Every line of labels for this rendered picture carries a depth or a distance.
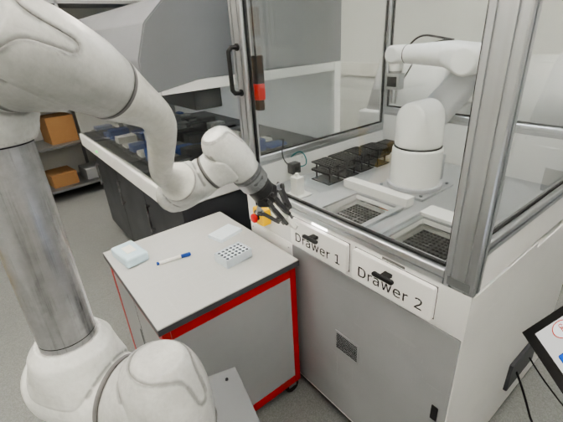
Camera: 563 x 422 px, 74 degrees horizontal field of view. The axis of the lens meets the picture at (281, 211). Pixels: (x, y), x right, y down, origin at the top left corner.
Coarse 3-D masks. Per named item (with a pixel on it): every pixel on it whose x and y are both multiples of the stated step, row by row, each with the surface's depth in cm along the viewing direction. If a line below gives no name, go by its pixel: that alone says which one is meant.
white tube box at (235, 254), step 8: (232, 248) 150; (240, 248) 150; (248, 248) 149; (216, 256) 146; (224, 256) 145; (232, 256) 145; (240, 256) 146; (248, 256) 149; (224, 264) 144; (232, 264) 144
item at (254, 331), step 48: (144, 240) 167; (192, 240) 165; (240, 240) 162; (144, 288) 135; (192, 288) 133; (240, 288) 132; (288, 288) 150; (144, 336) 148; (192, 336) 126; (240, 336) 141; (288, 336) 160; (288, 384) 171
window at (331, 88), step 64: (256, 0) 124; (320, 0) 103; (384, 0) 88; (448, 0) 77; (256, 64) 135; (320, 64) 111; (384, 64) 94; (448, 64) 81; (256, 128) 148; (320, 128) 119; (384, 128) 100; (448, 128) 86; (320, 192) 129; (384, 192) 107; (448, 192) 91
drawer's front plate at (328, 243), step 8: (304, 224) 137; (296, 232) 142; (304, 232) 138; (312, 232) 134; (320, 232) 131; (304, 240) 140; (320, 240) 132; (328, 240) 128; (336, 240) 125; (304, 248) 141; (320, 248) 133; (328, 248) 129; (336, 248) 126; (344, 248) 123; (320, 256) 135; (328, 256) 131; (336, 256) 127; (344, 256) 124; (336, 264) 129; (344, 264) 125; (344, 272) 127
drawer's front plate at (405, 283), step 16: (352, 256) 121; (368, 256) 115; (352, 272) 123; (368, 272) 117; (400, 272) 107; (400, 288) 108; (416, 288) 104; (432, 288) 100; (400, 304) 110; (416, 304) 105; (432, 304) 101
